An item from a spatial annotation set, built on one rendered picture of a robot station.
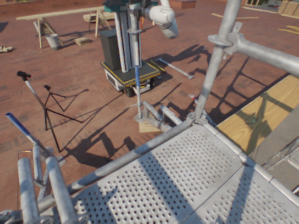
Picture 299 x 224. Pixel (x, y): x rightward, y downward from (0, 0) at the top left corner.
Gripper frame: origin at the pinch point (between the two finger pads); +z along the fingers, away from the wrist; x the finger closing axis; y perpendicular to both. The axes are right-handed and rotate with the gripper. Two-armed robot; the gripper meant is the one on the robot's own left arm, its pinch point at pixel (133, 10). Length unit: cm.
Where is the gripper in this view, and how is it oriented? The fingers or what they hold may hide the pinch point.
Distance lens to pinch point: 131.2
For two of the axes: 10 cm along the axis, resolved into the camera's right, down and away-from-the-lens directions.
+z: -7.0, -5.0, 5.1
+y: 0.0, 7.1, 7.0
